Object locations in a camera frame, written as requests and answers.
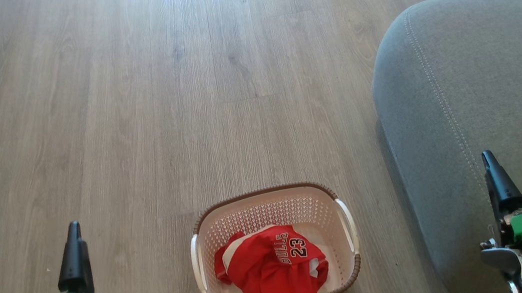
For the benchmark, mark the red Bulls jersey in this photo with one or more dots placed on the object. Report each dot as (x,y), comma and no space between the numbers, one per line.
(267,271)

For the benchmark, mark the cream laundry basket brown rim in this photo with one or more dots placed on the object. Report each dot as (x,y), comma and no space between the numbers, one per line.
(269,206)

